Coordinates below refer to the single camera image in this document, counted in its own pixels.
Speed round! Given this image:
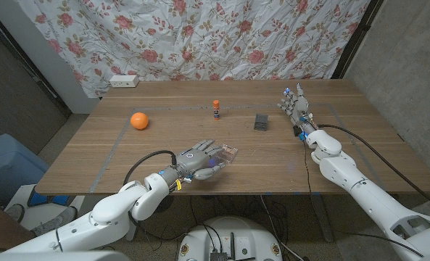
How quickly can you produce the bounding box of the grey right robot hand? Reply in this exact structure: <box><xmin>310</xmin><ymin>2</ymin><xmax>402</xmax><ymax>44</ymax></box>
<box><xmin>277</xmin><ymin>83</ymin><xmax>319</xmax><ymax>141</ymax></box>

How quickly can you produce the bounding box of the white power strip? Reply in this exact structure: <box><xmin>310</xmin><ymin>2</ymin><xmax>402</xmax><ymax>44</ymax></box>
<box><xmin>109</xmin><ymin>74</ymin><xmax>140</xmax><ymax>88</ymax></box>

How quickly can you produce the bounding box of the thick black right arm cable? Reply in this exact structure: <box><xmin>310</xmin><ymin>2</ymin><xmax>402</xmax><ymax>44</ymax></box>
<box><xmin>316</xmin><ymin>123</ymin><xmax>430</xmax><ymax>215</ymax></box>

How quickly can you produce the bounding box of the black floor cable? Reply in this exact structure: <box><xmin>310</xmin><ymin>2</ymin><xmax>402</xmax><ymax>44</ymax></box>
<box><xmin>334</xmin><ymin>230</ymin><xmax>425</xmax><ymax>258</ymax></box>

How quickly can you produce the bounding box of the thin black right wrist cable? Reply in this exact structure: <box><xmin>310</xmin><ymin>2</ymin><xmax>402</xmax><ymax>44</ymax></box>
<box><xmin>302</xmin><ymin>140</ymin><xmax>326</xmax><ymax>240</ymax></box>

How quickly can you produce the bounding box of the black backdrop stand pole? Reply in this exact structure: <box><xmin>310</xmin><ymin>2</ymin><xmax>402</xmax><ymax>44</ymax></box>
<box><xmin>331</xmin><ymin>0</ymin><xmax>384</xmax><ymax>80</ymax></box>

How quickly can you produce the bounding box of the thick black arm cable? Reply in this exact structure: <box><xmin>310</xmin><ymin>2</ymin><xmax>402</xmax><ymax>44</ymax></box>
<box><xmin>123</xmin><ymin>149</ymin><xmax>178</xmax><ymax>186</ymax></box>
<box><xmin>316</xmin><ymin>123</ymin><xmax>430</xmax><ymax>215</ymax></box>

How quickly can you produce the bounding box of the blue plastic bin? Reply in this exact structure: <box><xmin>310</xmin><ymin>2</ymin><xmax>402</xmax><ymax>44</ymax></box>
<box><xmin>0</xmin><ymin>133</ymin><xmax>51</xmax><ymax>200</ymax></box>

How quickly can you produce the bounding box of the person's bare leg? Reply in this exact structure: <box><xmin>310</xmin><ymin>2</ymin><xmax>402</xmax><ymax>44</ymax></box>
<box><xmin>0</xmin><ymin>197</ymin><xmax>38</xmax><ymax>251</ymax></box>

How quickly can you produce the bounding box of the clear eyeshadow palette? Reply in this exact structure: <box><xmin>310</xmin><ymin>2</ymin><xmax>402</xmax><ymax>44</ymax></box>
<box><xmin>216</xmin><ymin>144</ymin><xmax>239</xmax><ymax>165</ymax></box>

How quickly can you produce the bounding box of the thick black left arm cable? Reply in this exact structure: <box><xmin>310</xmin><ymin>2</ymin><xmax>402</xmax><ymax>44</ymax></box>
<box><xmin>123</xmin><ymin>149</ymin><xmax>178</xmax><ymax>186</ymax></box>

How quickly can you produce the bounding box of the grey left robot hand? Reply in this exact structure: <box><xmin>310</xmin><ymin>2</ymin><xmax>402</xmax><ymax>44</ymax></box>
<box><xmin>159</xmin><ymin>138</ymin><xmax>227</xmax><ymax>191</ymax></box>

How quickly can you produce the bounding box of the floral backdrop cloth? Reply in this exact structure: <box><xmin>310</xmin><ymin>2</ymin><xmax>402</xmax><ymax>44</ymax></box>
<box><xmin>14</xmin><ymin>0</ymin><xmax>372</xmax><ymax>99</ymax></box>

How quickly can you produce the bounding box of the white and blue floor item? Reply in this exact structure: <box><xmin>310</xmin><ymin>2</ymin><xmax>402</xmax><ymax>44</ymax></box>
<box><xmin>4</xmin><ymin>183</ymin><xmax>85</xmax><ymax>233</ymax></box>

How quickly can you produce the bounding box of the grey white sneaker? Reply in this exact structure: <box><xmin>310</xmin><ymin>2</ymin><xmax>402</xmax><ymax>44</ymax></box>
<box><xmin>31</xmin><ymin>206</ymin><xmax>78</xmax><ymax>236</ymax></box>

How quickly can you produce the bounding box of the orange fruit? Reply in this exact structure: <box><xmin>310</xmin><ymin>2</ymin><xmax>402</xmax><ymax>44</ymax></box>
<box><xmin>130</xmin><ymin>112</ymin><xmax>150</xmax><ymax>131</ymax></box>

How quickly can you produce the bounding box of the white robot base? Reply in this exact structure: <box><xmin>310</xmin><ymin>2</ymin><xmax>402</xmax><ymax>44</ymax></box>
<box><xmin>177</xmin><ymin>216</ymin><xmax>284</xmax><ymax>261</ymax></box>

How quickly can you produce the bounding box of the dark grey block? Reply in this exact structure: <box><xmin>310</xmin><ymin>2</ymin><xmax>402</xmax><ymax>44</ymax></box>
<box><xmin>253</xmin><ymin>113</ymin><xmax>269</xmax><ymax>132</ymax></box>

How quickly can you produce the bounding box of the grey table leg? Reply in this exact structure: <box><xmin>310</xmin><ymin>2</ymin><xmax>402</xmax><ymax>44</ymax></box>
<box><xmin>310</xmin><ymin>194</ymin><xmax>334</xmax><ymax>243</ymax></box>

